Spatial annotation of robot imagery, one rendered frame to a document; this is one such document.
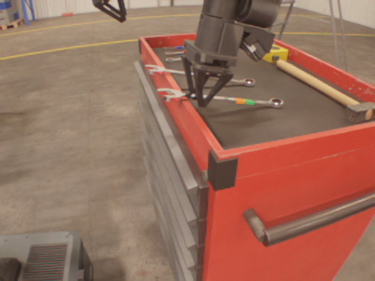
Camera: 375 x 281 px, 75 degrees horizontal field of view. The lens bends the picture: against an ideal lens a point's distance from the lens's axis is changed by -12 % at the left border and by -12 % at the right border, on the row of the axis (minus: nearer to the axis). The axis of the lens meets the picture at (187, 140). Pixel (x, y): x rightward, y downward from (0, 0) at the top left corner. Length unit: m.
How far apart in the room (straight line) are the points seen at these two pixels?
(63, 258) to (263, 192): 0.87
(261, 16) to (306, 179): 0.28
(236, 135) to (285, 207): 0.15
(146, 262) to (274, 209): 0.96
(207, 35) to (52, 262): 0.97
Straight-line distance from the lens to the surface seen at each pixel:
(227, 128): 0.49
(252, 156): 0.38
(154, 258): 1.38
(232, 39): 0.46
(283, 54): 0.91
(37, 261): 1.18
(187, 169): 0.45
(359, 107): 0.62
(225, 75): 0.46
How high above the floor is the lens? 1.15
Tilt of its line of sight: 33 degrees down
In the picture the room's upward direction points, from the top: straight up
